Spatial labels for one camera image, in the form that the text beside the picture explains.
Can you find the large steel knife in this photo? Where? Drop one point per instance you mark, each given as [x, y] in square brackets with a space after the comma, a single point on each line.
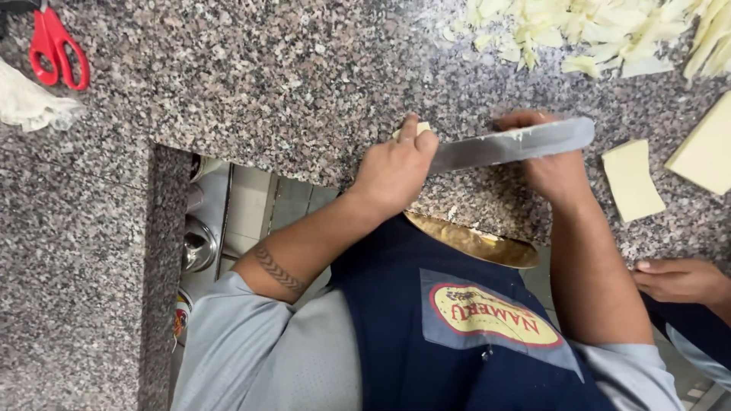
[514, 144]

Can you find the person's right hand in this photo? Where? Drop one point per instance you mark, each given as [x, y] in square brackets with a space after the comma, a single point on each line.
[557, 174]

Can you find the person's left hand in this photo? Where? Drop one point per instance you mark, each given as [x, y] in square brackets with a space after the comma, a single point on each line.
[391, 171]

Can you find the rectangular cheese slice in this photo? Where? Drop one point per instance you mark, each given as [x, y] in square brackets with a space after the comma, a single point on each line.
[631, 180]

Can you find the pile of cheese shavings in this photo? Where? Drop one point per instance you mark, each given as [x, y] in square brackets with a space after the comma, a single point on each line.
[599, 31]

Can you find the pale cheese block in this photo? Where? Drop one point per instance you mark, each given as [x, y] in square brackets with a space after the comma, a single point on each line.
[705, 148]

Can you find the small cheese piece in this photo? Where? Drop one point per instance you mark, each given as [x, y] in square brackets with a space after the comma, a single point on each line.
[421, 128]

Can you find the navy apron with patch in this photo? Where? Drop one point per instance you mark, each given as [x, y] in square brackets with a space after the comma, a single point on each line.
[411, 331]

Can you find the grey shirt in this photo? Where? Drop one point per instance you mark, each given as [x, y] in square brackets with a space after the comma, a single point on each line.
[257, 359]

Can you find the steel pot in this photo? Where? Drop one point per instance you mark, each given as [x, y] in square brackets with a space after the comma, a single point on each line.
[198, 245]

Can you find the golden round plate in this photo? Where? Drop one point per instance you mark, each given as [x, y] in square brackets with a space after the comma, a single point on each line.
[474, 242]

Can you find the white crumpled cloth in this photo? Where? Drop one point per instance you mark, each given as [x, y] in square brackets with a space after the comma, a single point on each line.
[28, 103]

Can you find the person's right fingers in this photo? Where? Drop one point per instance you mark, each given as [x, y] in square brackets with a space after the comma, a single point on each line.
[522, 120]

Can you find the steel container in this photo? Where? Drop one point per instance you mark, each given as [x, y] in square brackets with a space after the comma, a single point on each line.
[204, 167]

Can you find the labelled tin can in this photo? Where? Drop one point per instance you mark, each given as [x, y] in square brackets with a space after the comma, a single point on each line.
[181, 317]

